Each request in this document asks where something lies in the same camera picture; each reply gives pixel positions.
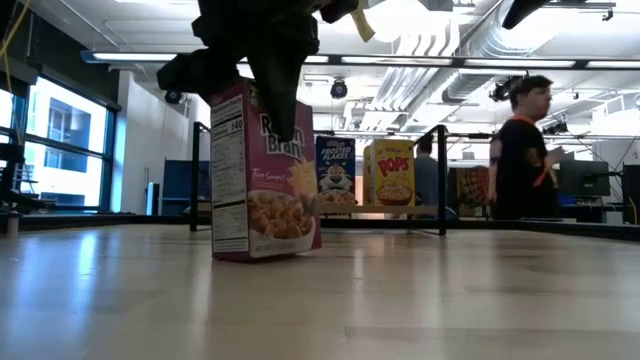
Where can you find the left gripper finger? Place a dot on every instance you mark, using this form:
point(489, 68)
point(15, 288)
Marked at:
point(285, 95)

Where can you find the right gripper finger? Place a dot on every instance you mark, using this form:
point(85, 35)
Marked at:
point(522, 11)

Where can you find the blue Frosted Flakes cereal box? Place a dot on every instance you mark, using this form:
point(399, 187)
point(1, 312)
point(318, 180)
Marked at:
point(336, 170)

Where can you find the pink Raisin Bran cereal box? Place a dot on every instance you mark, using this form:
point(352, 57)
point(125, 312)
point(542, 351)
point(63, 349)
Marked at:
point(280, 215)

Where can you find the yellow Pops cereal box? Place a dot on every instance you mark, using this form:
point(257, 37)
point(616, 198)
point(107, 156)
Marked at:
point(395, 175)

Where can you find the black bar with light strips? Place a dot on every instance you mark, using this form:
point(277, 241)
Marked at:
point(332, 60)

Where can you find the yellow tag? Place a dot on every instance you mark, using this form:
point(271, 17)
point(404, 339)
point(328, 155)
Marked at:
point(362, 25)

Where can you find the blue cabinet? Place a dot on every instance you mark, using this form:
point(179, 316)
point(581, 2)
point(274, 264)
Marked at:
point(175, 187)

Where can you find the person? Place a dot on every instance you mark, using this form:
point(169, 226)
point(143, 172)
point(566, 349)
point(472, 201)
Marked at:
point(520, 165)
point(426, 180)

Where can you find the black computer monitor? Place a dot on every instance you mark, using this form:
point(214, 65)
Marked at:
point(585, 177)

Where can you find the brown patterned box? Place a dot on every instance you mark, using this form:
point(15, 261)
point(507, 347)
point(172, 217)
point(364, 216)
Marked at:
point(470, 190)

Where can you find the large window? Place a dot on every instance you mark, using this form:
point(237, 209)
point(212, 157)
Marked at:
point(65, 150)

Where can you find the black ceiling camera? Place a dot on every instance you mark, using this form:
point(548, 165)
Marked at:
point(173, 96)
point(339, 89)

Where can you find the silver ventilation duct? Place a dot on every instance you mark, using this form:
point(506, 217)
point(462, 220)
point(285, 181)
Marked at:
point(480, 50)

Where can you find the wooden shelf with black frame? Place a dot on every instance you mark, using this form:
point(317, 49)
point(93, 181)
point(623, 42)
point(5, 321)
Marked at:
point(442, 200)

